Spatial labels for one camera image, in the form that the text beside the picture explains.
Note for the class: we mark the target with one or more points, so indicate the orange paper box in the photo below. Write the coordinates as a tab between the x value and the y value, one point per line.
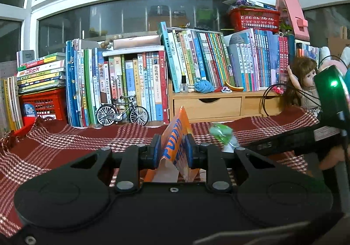
173	161

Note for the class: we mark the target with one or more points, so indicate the red basket left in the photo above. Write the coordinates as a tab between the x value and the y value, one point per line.
46	104

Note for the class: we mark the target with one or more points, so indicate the blue yarn ball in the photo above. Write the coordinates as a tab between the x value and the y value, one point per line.
203	86

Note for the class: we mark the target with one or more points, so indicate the upright book row right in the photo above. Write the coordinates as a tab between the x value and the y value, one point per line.
257	59

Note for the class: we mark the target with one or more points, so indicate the green white snack wrapper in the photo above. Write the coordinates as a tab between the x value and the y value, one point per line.
225	135

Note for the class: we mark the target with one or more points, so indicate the person right hand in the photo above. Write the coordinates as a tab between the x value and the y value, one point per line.
335	156

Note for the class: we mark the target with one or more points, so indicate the upright book row left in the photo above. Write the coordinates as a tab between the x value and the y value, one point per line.
96	73

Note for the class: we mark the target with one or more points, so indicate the upright book row middle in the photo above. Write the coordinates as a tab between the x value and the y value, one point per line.
197	56

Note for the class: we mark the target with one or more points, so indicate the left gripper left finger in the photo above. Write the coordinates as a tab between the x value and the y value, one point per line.
133	160

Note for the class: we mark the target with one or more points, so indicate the blue Doraemon plush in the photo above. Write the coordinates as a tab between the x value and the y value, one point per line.
347	79

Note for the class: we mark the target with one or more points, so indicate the yellow banana toy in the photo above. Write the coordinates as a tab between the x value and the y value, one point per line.
233	88

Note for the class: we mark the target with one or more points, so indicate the far left books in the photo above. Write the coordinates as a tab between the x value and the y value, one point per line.
11	116

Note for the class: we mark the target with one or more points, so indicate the pink plastic case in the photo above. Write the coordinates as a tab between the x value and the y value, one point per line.
291	19

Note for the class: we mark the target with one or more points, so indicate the horizontal book stack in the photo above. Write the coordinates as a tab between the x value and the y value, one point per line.
41	74

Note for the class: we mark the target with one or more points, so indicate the upright book row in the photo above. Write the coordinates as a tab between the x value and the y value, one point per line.
197	56
257	59
96	73

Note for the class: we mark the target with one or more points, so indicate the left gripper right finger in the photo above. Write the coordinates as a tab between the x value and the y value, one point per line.
208	157

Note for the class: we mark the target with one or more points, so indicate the red basket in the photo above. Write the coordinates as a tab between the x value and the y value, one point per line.
257	18
46	104

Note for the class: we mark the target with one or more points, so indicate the wooden drawer organizer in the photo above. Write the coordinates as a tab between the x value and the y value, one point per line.
223	107

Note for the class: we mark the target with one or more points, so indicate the small glass bottle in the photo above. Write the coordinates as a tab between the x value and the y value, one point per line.
184	88

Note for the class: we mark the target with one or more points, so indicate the red white plaid tablecloth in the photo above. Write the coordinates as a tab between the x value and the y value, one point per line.
52	143

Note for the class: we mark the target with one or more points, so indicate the red basket top right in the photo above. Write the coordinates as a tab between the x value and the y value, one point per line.
257	18

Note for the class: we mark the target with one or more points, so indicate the miniature bicycle model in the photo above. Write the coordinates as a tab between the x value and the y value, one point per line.
117	111

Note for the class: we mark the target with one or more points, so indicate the brown haired doll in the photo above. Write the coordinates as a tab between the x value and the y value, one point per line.
301	90

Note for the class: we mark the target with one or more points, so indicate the pink white bunny plush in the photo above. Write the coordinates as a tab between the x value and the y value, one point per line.
342	62

